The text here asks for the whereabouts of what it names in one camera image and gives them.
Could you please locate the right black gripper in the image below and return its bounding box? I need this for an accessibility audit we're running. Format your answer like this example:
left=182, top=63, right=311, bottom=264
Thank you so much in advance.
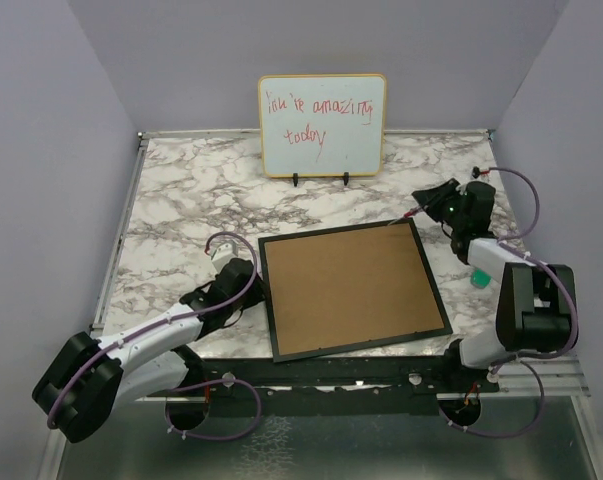
left=413, top=178, right=466, bottom=230

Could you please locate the black picture frame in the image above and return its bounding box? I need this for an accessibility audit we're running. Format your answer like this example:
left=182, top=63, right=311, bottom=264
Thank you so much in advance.
left=258, top=219, right=452, bottom=363

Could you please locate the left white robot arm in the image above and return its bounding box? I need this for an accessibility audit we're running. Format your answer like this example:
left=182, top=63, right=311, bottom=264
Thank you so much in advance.
left=32, top=258, right=264, bottom=443

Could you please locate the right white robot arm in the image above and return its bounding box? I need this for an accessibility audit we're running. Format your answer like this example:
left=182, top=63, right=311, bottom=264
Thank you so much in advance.
left=412, top=179, right=578, bottom=391

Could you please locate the teal green eraser block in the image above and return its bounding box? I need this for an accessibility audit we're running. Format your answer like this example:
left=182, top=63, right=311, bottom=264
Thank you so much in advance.
left=470, top=269, right=491, bottom=289

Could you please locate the black whiteboard stand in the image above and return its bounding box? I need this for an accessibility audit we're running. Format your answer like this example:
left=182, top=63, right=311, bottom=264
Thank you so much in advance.
left=291, top=172, right=351, bottom=188

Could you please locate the yellow-framed whiteboard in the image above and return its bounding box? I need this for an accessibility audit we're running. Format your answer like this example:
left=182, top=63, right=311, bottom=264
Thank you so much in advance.
left=258, top=74, right=387, bottom=178

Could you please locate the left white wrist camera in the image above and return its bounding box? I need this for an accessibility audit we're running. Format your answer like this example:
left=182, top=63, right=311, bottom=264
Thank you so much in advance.
left=209, top=241, right=238, bottom=273

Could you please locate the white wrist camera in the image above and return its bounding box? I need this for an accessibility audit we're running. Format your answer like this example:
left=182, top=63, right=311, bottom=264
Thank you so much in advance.
left=471, top=166, right=491, bottom=180
left=209, top=241, right=238, bottom=273

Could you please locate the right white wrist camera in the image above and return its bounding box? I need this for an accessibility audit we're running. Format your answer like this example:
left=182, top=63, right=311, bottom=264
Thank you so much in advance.
left=471, top=166, right=491, bottom=180

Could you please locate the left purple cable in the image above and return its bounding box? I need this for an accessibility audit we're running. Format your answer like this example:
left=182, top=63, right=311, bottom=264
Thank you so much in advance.
left=46, top=232, right=265, bottom=442

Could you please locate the purple cable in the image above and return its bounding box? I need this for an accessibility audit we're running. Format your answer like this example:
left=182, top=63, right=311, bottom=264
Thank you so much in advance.
left=440, top=167, right=582, bottom=439
left=46, top=232, right=265, bottom=442

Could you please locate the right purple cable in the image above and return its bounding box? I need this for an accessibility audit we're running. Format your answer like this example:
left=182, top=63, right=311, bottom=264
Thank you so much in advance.
left=440, top=167, right=582, bottom=439

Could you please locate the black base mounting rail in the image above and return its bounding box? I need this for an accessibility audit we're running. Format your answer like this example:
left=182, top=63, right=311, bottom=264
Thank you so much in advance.
left=145, top=349, right=502, bottom=416

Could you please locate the aluminium table edge rail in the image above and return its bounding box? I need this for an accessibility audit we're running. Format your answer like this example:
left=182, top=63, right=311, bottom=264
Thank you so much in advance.
left=60, top=130, right=150, bottom=401

